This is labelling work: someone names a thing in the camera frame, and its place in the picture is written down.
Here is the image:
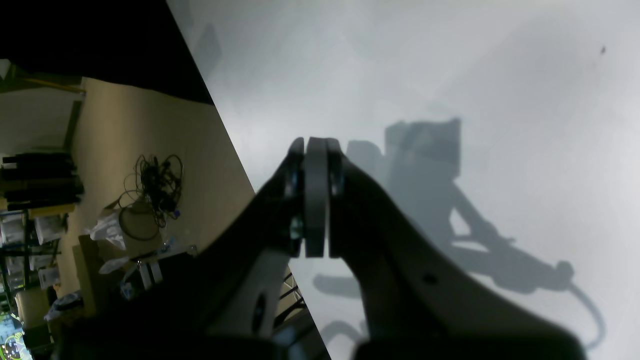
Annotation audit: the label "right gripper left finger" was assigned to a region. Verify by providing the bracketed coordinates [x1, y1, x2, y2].
[52, 137, 329, 360]

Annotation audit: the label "tangled black cables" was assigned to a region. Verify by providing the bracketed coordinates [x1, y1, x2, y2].
[120, 154, 185, 228]

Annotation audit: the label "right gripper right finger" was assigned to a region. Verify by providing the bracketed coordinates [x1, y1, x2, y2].
[327, 139, 586, 360]

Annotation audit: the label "black shelf rack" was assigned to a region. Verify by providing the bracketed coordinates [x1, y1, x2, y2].
[0, 152, 85, 294]

